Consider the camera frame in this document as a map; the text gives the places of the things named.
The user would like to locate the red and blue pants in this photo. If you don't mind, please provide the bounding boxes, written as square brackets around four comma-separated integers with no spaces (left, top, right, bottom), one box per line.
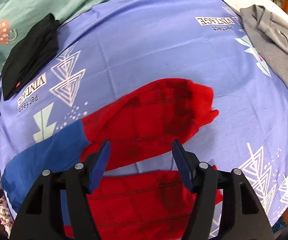
[2,78,219,239]

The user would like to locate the black folded garment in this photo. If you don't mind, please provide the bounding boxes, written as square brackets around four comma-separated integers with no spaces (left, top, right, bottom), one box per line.
[1,14,60,101]

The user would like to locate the grey garment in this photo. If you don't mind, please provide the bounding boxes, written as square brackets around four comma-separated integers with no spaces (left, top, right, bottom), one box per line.
[240,5,288,88]

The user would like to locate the blue printed bed sheet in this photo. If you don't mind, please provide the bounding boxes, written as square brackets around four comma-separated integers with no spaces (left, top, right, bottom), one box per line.
[0,0,288,224]

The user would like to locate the white pillow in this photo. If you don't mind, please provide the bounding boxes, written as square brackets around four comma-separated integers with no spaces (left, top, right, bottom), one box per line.
[223,0,282,14]

